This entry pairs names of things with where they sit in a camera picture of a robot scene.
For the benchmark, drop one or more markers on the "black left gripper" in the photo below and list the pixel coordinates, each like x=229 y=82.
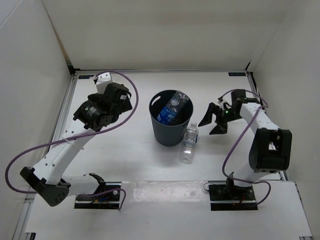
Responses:
x=126 y=107

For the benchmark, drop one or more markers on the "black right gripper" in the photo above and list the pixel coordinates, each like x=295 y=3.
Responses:
x=221 y=128

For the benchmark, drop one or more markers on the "clear bottle white green label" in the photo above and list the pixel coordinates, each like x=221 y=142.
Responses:
x=189 y=143

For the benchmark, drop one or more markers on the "clear bottle blue label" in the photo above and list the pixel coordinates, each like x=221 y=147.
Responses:
x=171 y=110

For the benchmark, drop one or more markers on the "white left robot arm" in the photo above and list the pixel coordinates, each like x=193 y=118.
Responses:
x=47 y=176

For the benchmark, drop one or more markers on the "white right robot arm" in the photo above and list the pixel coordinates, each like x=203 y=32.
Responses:
x=270 y=151

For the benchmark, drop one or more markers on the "dark grey plastic bin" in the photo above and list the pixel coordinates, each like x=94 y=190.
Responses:
x=172 y=134

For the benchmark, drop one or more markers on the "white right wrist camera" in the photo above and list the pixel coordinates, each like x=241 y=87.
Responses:
x=223 y=104

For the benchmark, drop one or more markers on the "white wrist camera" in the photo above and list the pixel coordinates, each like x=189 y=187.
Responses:
x=101 y=80
x=223 y=104

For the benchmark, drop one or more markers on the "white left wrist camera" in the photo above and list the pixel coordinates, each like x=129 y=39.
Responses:
x=101 y=80

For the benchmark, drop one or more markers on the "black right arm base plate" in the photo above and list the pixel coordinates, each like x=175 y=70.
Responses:
x=226 y=197

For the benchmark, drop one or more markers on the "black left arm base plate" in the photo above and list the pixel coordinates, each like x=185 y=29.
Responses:
x=107 y=201

